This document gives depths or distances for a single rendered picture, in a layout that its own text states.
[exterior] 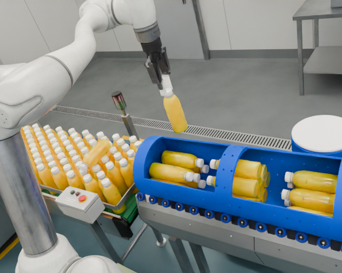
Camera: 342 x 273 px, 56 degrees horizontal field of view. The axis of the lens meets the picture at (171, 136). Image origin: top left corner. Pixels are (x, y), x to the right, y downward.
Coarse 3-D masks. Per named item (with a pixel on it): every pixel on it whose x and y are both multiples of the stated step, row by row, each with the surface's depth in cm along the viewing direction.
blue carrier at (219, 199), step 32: (160, 160) 160; (224, 160) 123; (256, 160) 138; (288, 160) 130; (320, 160) 121; (160, 192) 139; (192, 192) 128; (224, 192) 120; (288, 224) 112; (320, 224) 104
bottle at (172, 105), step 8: (168, 96) 131; (176, 96) 134; (168, 104) 132; (176, 104) 133; (168, 112) 135; (176, 112) 134; (176, 120) 136; (184, 120) 138; (176, 128) 139; (184, 128) 140
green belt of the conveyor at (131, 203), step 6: (48, 192) 192; (138, 192) 170; (132, 198) 168; (126, 204) 166; (132, 204) 164; (108, 210) 166; (126, 210) 162; (132, 210) 162; (126, 216) 160; (132, 216) 162; (126, 222) 163
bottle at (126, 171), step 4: (128, 164) 164; (120, 168) 164; (124, 168) 162; (128, 168) 162; (132, 168) 164; (124, 172) 162; (128, 172) 162; (132, 172) 164; (124, 176) 163; (128, 176) 163; (132, 176) 164; (124, 180) 166; (128, 180) 165; (132, 180) 165; (128, 184) 167; (128, 188) 170; (136, 188) 169; (136, 192) 170
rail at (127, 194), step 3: (132, 186) 164; (135, 186) 166; (129, 189) 162; (132, 189) 164; (126, 192) 161; (129, 192) 162; (132, 192) 164; (126, 195) 160; (129, 195) 162; (123, 198) 159; (126, 198) 161; (120, 201) 157; (123, 201) 159; (117, 204) 156; (120, 204) 157; (117, 207) 156; (120, 207) 157
